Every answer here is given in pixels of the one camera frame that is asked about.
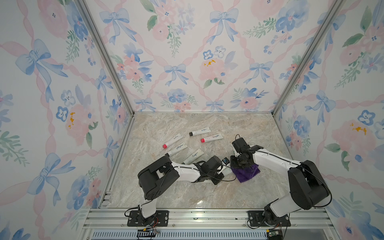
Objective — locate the purple cloth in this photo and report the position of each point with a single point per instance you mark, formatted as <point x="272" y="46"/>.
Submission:
<point x="246" y="174"/>

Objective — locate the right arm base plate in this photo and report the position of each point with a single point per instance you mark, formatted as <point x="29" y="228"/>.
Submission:
<point x="259" y="218"/>

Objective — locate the white tube centre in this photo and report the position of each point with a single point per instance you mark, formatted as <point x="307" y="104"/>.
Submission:
<point x="193" y="157"/>

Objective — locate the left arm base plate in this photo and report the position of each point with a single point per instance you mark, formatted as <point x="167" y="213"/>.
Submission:
<point x="159" y="219"/>

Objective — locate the white toothpaste tube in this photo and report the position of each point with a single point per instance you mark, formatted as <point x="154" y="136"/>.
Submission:
<point x="226" y="171"/>

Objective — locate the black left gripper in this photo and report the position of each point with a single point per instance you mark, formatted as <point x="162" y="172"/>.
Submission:
<point x="220" y="176"/>

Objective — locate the white tube dark cap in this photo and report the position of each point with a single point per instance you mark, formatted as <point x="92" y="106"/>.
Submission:
<point x="176" y="150"/>

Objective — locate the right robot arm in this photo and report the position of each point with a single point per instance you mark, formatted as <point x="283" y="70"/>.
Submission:
<point x="307" y="186"/>

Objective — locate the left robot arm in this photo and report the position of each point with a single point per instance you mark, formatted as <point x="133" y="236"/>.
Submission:
<point x="155" y="179"/>

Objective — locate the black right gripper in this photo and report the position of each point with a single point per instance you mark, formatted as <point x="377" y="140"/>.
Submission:
<point x="232" y="164"/>

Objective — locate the aluminium corner post left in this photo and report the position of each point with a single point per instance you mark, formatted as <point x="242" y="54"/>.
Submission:
<point x="90" y="23"/>

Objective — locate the aluminium corner post right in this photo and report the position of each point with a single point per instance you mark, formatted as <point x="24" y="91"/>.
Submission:
<point x="321" y="32"/>

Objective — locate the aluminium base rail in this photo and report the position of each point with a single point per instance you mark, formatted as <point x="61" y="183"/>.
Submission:
<point x="207" y="224"/>

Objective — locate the aluminium corner post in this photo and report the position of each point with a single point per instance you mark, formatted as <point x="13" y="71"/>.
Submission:
<point x="321" y="32"/>
<point x="90" y="23"/>

